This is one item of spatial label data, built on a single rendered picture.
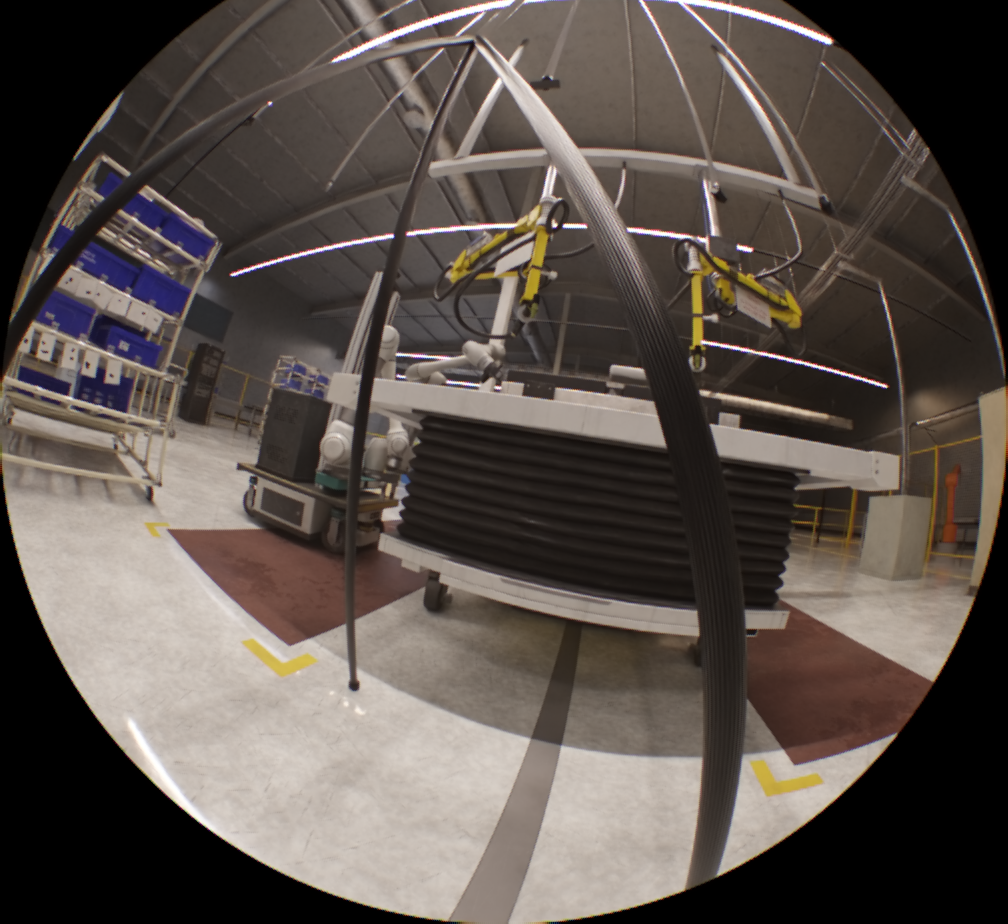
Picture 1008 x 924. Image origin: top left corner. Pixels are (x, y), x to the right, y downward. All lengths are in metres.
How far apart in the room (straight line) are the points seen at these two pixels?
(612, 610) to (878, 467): 0.81
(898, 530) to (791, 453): 4.30
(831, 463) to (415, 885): 1.16
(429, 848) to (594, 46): 10.63
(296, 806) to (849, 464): 1.35
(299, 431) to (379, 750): 1.72
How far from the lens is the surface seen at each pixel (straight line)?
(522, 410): 0.80
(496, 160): 3.40
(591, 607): 0.78
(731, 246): 2.56
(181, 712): 0.91
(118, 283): 2.38
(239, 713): 0.91
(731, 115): 10.80
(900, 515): 5.13
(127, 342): 2.20
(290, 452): 2.15
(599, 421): 0.77
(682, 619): 0.82
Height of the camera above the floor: 0.65
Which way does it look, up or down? 9 degrees up
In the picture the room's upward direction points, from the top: 11 degrees clockwise
